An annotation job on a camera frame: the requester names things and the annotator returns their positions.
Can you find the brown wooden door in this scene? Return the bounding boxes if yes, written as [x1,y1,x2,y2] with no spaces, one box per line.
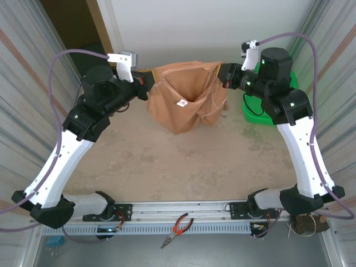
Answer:
[40,0,108,52]

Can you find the blue binder clip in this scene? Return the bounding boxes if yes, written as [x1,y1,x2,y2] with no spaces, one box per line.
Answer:
[46,236,64,255]

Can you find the brown cloth pouch with string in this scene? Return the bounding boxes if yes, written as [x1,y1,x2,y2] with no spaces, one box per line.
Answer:
[288,211,331,238]

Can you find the tan t-shirt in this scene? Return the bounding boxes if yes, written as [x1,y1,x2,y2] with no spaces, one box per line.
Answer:
[146,60,231,136]

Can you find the beige door frame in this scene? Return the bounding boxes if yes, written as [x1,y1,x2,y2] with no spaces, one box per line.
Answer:
[85,0,118,67]

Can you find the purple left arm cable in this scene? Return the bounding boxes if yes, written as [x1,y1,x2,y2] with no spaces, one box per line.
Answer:
[0,49,110,245]

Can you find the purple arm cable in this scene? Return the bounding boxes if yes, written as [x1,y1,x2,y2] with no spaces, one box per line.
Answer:
[0,49,110,245]
[255,32,356,239]

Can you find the green plastic basket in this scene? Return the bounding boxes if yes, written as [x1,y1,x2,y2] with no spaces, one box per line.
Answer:
[241,62,300,126]

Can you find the aluminium mounting rail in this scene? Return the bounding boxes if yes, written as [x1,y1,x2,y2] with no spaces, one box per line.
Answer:
[69,199,333,224]

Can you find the grey slotted cable duct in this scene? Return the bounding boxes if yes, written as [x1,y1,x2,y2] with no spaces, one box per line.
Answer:
[41,222,253,236]

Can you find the thin black right gripper cable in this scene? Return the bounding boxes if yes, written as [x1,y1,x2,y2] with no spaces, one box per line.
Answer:
[243,92,265,117]

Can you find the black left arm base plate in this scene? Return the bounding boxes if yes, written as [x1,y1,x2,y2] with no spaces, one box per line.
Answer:
[82,204,133,223]

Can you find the orange-handled pliers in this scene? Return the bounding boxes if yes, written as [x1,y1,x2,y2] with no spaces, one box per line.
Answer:
[160,212,195,249]

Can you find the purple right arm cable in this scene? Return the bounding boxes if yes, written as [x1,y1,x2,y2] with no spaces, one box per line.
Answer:
[255,32,356,239]

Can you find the small circuit board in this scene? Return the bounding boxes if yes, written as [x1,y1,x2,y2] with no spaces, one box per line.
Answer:
[249,221,270,239]
[96,226,123,240]

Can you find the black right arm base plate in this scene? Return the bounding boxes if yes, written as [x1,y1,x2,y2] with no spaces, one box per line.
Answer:
[228,201,280,222]

